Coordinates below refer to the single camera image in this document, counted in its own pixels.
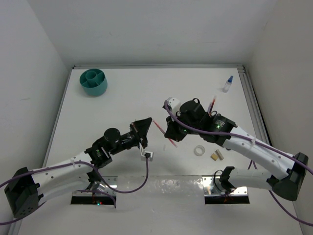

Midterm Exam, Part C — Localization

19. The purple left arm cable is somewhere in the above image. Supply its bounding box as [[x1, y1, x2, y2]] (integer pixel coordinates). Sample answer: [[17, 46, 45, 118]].
[[0, 156, 149, 225]]

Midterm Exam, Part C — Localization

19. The teal round organizer container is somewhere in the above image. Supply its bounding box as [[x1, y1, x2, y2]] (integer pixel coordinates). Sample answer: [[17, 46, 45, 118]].
[[79, 69, 108, 96]]

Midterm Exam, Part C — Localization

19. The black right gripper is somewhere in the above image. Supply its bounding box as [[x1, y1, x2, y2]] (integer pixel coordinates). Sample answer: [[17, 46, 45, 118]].
[[165, 110, 201, 142]]

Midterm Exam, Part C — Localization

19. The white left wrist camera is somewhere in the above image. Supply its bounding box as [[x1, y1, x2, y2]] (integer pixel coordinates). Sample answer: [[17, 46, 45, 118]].
[[139, 145, 154, 162]]

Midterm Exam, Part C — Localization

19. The white eraser block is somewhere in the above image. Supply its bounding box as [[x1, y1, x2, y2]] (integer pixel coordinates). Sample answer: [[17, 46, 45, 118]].
[[215, 149, 224, 161]]

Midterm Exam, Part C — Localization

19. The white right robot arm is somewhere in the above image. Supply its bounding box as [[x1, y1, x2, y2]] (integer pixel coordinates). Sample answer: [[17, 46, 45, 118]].
[[163, 98, 309, 201]]

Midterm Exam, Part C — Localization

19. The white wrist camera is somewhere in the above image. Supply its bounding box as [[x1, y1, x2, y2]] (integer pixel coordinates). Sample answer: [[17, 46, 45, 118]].
[[139, 145, 154, 162], [166, 97, 181, 112]]

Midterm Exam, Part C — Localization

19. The small blue cap bottle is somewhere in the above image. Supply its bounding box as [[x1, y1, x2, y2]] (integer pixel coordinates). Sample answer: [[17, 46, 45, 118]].
[[222, 76, 233, 93]]

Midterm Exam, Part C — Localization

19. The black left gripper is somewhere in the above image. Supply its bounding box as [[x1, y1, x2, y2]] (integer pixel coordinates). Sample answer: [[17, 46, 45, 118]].
[[110, 117, 152, 155]]

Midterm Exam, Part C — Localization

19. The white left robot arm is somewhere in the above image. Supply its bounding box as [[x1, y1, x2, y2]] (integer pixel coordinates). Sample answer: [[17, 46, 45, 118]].
[[1, 117, 152, 220]]

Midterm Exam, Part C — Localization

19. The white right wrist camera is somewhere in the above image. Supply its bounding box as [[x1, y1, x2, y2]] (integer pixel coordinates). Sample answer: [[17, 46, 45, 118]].
[[166, 97, 181, 112]]

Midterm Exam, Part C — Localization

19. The red highlighter pen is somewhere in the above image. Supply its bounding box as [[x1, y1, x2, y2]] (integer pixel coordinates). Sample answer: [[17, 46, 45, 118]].
[[152, 119, 178, 148]]

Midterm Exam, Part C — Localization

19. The clear tape roll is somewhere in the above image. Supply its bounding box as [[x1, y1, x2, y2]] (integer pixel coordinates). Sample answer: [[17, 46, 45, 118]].
[[194, 145, 205, 156]]

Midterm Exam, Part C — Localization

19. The yellow eraser block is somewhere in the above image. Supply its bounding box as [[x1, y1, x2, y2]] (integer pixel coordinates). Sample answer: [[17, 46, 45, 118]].
[[210, 153, 219, 161]]

